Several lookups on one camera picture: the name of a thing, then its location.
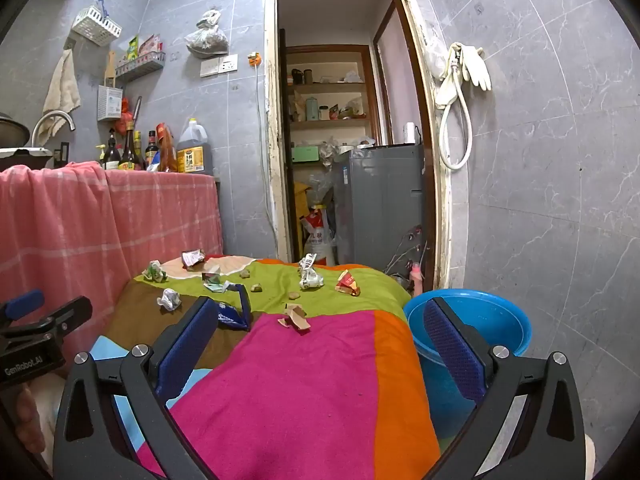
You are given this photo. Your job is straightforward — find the beige hanging towel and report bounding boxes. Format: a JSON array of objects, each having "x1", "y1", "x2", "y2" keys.
[{"x1": 38, "y1": 49, "x2": 81, "y2": 146}]

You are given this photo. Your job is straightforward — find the crumpled green wrapper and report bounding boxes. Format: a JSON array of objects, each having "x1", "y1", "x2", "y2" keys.
[{"x1": 201, "y1": 270, "x2": 231, "y2": 292}]

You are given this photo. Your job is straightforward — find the torn brown cardboard scrap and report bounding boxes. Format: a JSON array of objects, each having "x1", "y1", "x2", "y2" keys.
[{"x1": 278, "y1": 302, "x2": 312, "y2": 334}]

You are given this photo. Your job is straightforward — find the white red rice sack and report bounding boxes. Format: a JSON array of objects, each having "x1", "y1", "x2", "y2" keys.
[{"x1": 299, "y1": 204, "x2": 337, "y2": 267}]

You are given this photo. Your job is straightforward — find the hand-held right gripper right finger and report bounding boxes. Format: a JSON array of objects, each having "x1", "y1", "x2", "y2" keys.
[{"x1": 422, "y1": 297, "x2": 586, "y2": 480}]

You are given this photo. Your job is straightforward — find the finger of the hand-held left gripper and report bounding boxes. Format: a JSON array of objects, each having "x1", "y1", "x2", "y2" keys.
[
  {"x1": 0, "y1": 296, "x2": 94, "y2": 342},
  {"x1": 0, "y1": 290, "x2": 46, "y2": 322}
]

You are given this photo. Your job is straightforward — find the grey wall shelf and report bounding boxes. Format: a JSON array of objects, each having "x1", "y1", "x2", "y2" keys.
[{"x1": 114, "y1": 51, "x2": 166, "y2": 84}]

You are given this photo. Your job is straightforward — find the orange snack bag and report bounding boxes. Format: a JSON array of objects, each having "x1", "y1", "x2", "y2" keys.
[{"x1": 155, "y1": 123, "x2": 178, "y2": 174}]

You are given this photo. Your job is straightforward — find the tall dark yellow-label bottle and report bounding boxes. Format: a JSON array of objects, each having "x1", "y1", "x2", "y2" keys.
[{"x1": 119, "y1": 121, "x2": 141, "y2": 171}]

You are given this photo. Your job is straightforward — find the white rubber gloves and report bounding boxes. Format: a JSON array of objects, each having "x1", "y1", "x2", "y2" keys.
[{"x1": 439, "y1": 42, "x2": 492, "y2": 92}]

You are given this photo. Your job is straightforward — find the white utensil holder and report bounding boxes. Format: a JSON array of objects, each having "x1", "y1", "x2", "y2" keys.
[{"x1": 97, "y1": 85, "x2": 124, "y2": 122}]

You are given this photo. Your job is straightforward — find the blue plastic basin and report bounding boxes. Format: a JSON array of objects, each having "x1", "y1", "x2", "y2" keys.
[{"x1": 404, "y1": 288, "x2": 533, "y2": 441}]

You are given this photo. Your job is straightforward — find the crumpled green white paper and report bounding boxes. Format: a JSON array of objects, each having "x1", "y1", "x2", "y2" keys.
[{"x1": 142, "y1": 259, "x2": 169, "y2": 283}]

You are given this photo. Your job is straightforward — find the dark wooden door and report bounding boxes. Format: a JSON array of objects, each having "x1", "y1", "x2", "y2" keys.
[{"x1": 278, "y1": 27, "x2": 301, "y2": 262}]

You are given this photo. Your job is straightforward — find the grey washing machine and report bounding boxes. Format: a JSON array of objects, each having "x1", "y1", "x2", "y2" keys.
[{"x1": 332, "y1": 143, "x2": 426, "y2": 276}]

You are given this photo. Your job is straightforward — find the hanging clear plastic bag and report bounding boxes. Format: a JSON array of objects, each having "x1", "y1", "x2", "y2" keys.
[{"x1": 184, "y1": 9, "x2": 230, "y2": 57}]

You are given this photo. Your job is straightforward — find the white plastic wall basket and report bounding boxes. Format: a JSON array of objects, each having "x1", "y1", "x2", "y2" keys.
[{"x1": 71, "y1": 5, "x2": 123, "y2": 44}]

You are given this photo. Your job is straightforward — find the large cooking oil jug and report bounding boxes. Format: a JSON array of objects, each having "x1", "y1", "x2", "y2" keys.
[{"x1": 176, "y1": 118, "x2": 211, "y2": 176}]

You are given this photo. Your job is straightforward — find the chrome faucet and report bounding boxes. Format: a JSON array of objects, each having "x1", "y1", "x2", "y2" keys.
[{"x1": 31, "y1": 110, "x2": 76, "y2": 147}]

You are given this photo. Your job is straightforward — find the wooden wall shelf unit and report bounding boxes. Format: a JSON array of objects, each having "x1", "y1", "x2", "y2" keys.
[{"x1": 285, "y1": 44, "x2": 382, "y2": 147}]

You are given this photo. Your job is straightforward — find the yellow cabinet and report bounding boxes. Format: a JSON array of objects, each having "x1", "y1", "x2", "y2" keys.
[{"x1": 292, "y1": 182, "x2": 314, "y2": 261}]

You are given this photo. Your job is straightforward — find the pink plaid cloth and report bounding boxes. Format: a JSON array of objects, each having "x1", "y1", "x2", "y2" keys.
[{"x1": 0, "y1": 161, "x2": 224, "y2": 353}]

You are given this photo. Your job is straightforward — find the crumpled white paper ball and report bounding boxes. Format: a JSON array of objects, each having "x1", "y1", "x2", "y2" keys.
[{"x1": 156, "y1": 288, "x2": 182, "y2": 314}]

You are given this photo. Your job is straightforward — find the dark soy sauce bottle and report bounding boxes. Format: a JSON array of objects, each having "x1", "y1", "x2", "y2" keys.
[{"x1": 145, "y1": 131, "x2": 161, "y2": 171}]

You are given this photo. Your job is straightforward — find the dark cooking pot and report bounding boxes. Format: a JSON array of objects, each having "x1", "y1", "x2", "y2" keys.
[{"x1": 0, "y1": 112, "x2": 31, "y2": 149}]

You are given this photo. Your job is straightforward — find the white shower hose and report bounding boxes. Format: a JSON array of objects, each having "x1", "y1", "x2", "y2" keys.
[{"x1": 434, "y1": 66, "x2": 474, "y2": 171}]

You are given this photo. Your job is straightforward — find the person's left hand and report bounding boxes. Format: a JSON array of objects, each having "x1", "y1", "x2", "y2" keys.
[{"x1": 9, "y1": 382, "x2": 58, "y2": 461}]

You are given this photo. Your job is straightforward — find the white wall socket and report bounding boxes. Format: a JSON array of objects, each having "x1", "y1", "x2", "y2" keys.
[{"x1": 200, "y1": 54, "x2": 239, "y2": 79}]

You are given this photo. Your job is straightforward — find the white printed ribbon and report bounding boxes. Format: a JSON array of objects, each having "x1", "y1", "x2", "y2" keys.
[{"x1": 299, "y1": 254, "x2": 325, "y2": 291}]

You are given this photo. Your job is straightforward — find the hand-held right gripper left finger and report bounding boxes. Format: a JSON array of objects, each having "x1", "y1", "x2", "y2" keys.
[{"x1": 52, "y1": 296, "x2": 221, "y2": 480}]

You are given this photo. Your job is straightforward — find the multicolour patchwork blanket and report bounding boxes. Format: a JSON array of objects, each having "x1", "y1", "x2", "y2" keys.
[{"x1": 92, "y1": 255, "x2": 442, "y2": 480}]

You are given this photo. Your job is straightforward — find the red hanging bag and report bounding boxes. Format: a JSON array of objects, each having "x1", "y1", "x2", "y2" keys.
[{"x1": 112, "y1": 97, "x2": 144, "y2": 134}]

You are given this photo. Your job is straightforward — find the blue snack packet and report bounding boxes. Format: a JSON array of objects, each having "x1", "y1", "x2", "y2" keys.
[{"x1": 216, "y1": 284, "x2": 253, "y2": 332}]

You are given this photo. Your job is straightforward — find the red folded wrapper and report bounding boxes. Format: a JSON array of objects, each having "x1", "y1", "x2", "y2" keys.
[{"x1": 335, "y1": 269, "x2": 362, "y2": 296}]

